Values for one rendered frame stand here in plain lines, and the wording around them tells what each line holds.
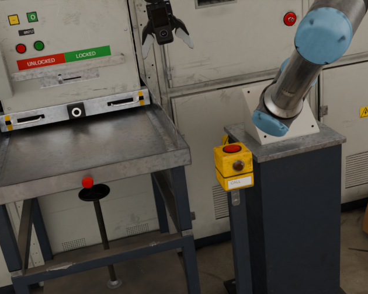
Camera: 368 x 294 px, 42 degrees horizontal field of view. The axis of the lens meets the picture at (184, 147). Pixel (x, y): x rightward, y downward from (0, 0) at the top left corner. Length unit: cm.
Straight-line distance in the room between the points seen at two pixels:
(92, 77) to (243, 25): 70
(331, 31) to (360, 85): 134
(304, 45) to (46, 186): 79
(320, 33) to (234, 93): 108
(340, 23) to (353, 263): 143
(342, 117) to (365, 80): 20
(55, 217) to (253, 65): 111
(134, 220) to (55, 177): 93
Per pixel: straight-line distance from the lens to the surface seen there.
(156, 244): 156
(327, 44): 110
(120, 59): 170
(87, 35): 172
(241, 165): 120
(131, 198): 220
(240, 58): 209
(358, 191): 264
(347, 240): 245
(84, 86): 175
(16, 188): 141
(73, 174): 138
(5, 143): 172
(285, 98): 134
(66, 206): 220
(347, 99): 239
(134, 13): 198
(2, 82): 164
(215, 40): 204
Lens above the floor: 140
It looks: 23 degrees down
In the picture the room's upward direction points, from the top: 7 degrees counter-clockwise
